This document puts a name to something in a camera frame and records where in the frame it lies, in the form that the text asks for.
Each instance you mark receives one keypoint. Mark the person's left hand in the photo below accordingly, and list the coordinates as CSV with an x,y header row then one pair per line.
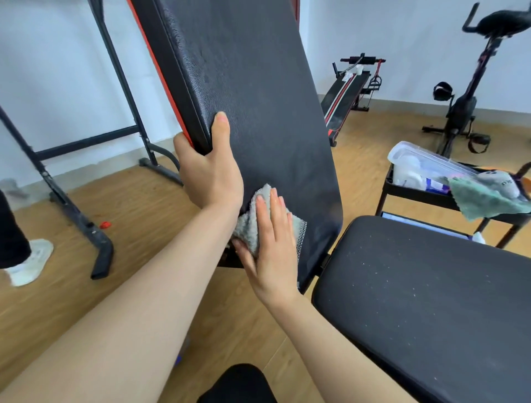
x,y
211,178

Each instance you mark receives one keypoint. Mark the person's right hand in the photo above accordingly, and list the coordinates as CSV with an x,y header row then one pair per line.
x,y
273,265

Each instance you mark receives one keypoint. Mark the person's right thumb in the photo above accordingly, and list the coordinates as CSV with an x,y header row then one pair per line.
x,y
244,254

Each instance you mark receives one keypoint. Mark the person's left thumb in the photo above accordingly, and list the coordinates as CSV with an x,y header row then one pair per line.
x,y
220,131

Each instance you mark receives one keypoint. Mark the person's right little finger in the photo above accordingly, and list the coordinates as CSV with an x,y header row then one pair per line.
x,y
292,232

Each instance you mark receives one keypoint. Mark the person's right middle finger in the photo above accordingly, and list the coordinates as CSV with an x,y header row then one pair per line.
x,y
274,216

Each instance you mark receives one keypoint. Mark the grey microfibre cloth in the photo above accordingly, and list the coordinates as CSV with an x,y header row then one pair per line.
x,y
248,228

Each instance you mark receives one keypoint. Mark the black padded bench backrest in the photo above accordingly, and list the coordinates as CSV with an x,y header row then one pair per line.
x,y
257,91

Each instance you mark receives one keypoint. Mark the person's left forearm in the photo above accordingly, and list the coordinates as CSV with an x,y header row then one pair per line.
x,y
137,299

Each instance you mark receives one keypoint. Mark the person's right forearm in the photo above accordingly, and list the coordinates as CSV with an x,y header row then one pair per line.
x,y
332,353

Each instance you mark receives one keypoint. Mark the small blue object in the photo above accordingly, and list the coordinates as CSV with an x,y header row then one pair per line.
x,y
181,353

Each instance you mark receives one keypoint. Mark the black striped sit-up bench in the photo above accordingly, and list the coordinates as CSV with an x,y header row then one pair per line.
x,y
344,93

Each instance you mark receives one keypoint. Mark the white blue-edged sheet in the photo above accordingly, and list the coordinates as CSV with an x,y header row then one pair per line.
x,y
423,224

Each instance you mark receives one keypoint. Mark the black utility cart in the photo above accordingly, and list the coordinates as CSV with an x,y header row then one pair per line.
x,y
419,197

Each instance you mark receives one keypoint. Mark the person's black trouser leg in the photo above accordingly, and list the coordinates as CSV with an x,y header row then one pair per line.
x,y
236,386

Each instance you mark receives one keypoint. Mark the black padded bench seat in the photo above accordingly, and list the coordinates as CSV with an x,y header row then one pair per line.
x,y
427,299

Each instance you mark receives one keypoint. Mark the blue white packet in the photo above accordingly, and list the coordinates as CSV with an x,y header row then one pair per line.
x,y
436,185

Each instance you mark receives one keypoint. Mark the clear plastic lidded box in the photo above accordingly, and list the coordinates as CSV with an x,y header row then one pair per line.
x,y
427,162

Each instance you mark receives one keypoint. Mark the green microfibre cloth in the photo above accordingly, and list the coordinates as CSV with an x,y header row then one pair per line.
x,y
481,201

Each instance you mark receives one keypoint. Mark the black exercise bike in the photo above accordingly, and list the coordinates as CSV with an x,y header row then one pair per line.
x,y
462,110

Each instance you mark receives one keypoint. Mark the grey white rolled cloth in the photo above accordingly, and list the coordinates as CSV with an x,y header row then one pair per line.
x,y
500,182

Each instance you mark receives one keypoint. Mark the orange object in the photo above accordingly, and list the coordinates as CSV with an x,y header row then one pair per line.
x,y
526,183

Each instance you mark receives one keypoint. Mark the black metal rack frame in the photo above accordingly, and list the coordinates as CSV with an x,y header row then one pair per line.
x,y
62,195

